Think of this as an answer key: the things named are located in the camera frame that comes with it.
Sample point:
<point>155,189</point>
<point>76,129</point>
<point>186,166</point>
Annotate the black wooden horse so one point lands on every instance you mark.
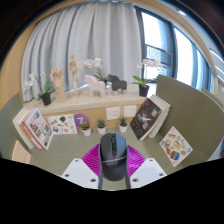
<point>117,82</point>

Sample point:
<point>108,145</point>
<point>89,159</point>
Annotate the food sticker sheet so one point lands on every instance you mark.
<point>176,146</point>

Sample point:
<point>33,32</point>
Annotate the wooden artist mannequin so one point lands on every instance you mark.
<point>74,70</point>

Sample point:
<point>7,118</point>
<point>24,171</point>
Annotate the window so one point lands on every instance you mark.
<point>183,56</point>

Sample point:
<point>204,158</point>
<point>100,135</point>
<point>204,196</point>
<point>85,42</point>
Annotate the white wall socket plate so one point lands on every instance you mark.
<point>113,113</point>
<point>130,111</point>

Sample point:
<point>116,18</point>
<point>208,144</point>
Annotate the black cover book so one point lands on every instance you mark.
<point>145,119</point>

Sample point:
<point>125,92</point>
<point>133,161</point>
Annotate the small succulent white pot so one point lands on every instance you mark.
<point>101,130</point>
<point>123,128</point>
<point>86,131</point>

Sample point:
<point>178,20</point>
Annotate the black computer mouse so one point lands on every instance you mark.
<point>113,156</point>

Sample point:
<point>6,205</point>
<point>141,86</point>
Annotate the light wooden desk shelf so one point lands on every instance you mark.
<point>93,101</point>

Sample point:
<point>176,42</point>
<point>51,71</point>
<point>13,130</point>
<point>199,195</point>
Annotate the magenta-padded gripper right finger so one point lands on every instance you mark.
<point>148,171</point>

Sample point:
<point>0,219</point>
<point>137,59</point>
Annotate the red-edged photo magazine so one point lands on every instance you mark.
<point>38,129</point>

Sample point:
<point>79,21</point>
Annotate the thick white book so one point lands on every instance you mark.
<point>19,125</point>

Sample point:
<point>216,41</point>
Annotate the purple round number sign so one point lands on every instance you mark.
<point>81,119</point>

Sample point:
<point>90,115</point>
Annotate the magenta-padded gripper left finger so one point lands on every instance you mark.
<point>78,171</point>

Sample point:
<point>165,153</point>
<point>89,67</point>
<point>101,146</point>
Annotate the pink wooden horse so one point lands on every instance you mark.
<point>95,85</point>

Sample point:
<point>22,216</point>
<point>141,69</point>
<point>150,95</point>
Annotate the white object sticker card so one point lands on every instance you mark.
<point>61,124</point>

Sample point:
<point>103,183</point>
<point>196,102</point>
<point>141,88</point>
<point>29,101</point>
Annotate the white orchid black pot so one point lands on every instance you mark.
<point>46,98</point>
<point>144,90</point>
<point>93,63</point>

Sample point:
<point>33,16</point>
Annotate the wooden hand model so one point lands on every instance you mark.
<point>59,83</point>

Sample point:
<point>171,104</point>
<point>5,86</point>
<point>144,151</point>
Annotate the green felt desk partition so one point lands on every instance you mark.
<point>8,126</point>
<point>190,106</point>

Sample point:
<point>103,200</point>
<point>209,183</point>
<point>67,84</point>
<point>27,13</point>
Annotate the grey curtain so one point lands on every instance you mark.
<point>83,33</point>

